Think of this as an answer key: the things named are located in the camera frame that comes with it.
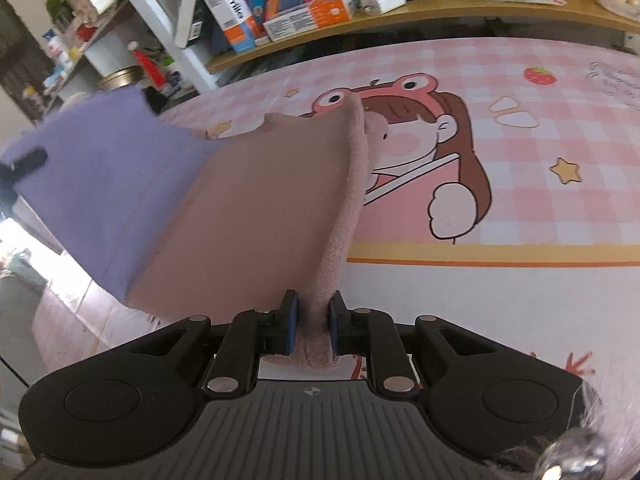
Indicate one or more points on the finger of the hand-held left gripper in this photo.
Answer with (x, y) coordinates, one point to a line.
(25, 162)

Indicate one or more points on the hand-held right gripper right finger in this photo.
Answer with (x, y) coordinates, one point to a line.
(334, 332)

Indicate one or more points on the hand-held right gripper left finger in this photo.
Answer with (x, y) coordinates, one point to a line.
(291, 325)

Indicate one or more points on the pink and purple sweater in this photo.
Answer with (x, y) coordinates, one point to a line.
(250, 220)

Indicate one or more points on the gold round tin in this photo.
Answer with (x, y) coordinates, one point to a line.
(120, 79)

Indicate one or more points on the pink checked printed table mat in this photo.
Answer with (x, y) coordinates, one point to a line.
(500, 200)

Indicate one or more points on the tall white orange box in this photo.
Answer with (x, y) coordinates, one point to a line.
(235, 17)

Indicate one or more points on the shiny round button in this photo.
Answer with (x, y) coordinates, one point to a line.
(570, 455)

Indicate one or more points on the pink fluffy sleeve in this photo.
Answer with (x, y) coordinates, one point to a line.
(617, 425)

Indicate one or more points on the long white orange box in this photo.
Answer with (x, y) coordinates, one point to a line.
(310, 16)

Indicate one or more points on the white charger block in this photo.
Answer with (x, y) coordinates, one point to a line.
(382, 2)

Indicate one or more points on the wooden shelf board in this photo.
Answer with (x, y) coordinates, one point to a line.
(450, 11)

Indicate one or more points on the white shelf frame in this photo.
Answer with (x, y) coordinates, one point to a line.
(165, 27)

